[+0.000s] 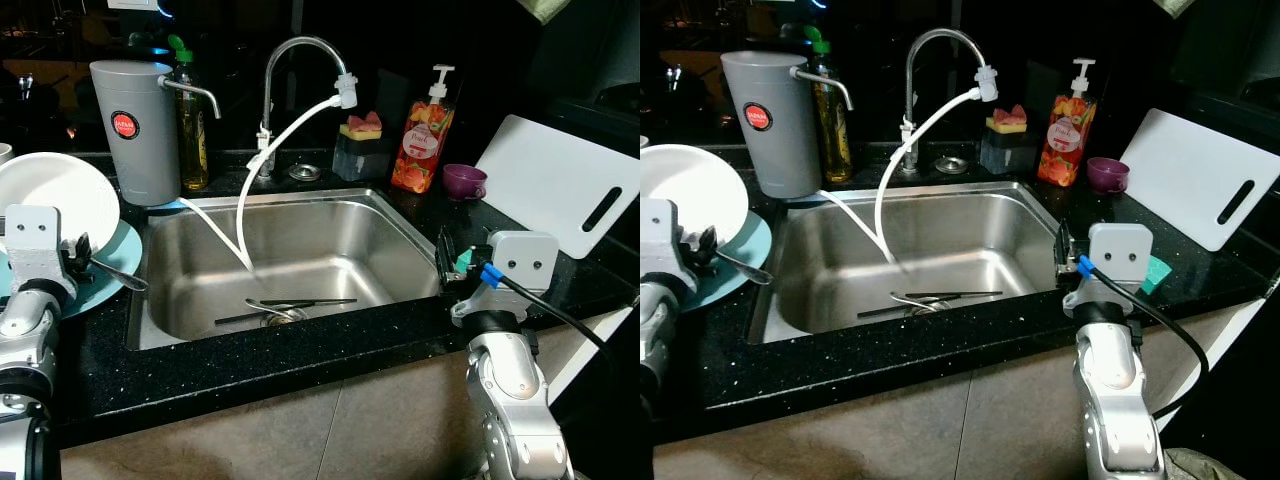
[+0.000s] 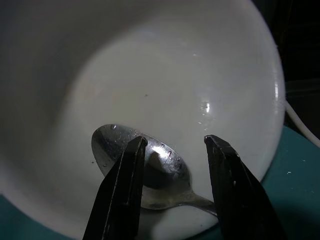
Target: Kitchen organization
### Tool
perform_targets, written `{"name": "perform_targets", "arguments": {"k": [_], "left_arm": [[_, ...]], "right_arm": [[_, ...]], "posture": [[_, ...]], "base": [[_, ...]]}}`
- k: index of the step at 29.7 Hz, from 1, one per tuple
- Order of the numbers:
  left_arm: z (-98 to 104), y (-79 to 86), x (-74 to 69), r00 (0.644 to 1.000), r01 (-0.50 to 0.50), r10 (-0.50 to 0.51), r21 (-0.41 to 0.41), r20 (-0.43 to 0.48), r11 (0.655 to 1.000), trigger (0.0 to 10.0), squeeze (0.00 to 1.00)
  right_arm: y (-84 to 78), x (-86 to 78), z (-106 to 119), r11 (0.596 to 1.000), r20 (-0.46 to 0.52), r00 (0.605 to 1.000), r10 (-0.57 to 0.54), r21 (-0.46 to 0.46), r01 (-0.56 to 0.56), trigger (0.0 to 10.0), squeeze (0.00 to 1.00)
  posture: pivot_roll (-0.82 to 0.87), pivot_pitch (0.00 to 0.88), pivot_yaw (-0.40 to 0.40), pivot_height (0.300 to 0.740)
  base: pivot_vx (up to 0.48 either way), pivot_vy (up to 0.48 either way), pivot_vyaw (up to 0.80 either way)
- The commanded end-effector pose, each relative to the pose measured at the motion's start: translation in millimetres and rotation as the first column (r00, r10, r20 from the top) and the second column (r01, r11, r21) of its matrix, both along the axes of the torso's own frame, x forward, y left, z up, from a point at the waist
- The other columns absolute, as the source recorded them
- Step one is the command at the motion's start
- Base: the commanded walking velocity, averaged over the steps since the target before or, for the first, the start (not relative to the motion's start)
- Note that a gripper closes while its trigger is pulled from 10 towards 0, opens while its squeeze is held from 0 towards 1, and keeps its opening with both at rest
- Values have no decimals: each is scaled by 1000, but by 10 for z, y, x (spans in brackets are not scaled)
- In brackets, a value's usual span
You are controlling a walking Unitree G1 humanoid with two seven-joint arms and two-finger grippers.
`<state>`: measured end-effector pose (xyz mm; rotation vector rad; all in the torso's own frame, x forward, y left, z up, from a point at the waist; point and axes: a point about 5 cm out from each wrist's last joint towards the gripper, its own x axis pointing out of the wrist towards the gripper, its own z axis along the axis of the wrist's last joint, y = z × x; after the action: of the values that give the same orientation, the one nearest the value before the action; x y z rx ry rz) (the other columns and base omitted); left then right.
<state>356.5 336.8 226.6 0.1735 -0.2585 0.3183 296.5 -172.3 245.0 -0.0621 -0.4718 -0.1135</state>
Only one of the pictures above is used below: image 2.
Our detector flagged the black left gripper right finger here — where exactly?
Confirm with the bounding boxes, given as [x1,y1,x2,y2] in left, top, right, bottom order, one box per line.
[203,134,288,240]

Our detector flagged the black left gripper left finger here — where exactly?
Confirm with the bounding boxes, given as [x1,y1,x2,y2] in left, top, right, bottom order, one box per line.
[81,135,148,240]

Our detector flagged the silver metal spoon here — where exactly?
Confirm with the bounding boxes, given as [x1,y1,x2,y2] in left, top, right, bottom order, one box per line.
[91,123,218,217]

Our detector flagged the teal plate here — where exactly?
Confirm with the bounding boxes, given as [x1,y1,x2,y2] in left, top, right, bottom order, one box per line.
[0,124,320,240]

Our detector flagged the white ceramic bowl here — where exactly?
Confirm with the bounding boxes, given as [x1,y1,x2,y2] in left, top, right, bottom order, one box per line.
[0,0,286,231]

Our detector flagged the white flexible hose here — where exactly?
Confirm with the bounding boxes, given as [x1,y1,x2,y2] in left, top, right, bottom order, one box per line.
[283,99,320,148]

